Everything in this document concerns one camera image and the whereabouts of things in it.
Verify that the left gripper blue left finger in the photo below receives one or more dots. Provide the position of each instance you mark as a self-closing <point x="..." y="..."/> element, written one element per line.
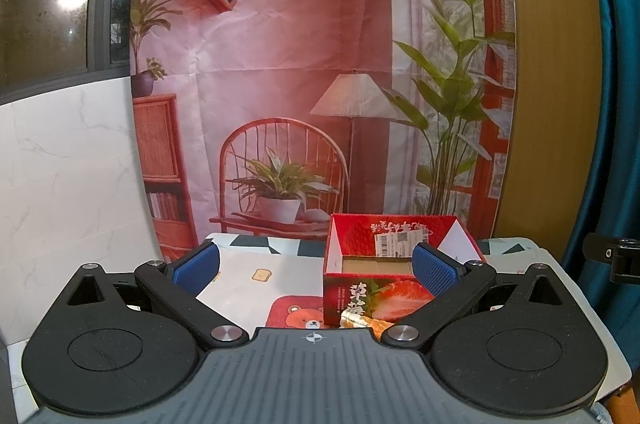
<point x="195" y="270"/>

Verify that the yellow wooden panel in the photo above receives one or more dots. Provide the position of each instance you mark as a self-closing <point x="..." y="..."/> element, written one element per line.
<point x="556" y="113"/>

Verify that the red strawberry cardboard box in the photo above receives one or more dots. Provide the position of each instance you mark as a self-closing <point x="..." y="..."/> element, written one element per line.
<point x="367" y="267"/>

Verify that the gold foil snack packet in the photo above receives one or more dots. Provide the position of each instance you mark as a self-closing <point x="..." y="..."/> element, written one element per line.
<point x="351" y="320"/>

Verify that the printed living room backdrop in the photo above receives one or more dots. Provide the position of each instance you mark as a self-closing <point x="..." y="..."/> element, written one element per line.
<point x="267" y="117"/>

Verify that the teal curtain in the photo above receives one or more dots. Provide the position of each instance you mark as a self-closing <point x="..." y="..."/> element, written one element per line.
<point x="610" y="204"/>

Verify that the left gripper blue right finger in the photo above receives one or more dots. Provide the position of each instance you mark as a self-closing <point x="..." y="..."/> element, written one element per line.
<point x="436" y="271"/>

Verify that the bear pattern tablecloth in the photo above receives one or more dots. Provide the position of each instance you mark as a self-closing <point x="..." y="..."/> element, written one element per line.
<point x="278" y="282"/>

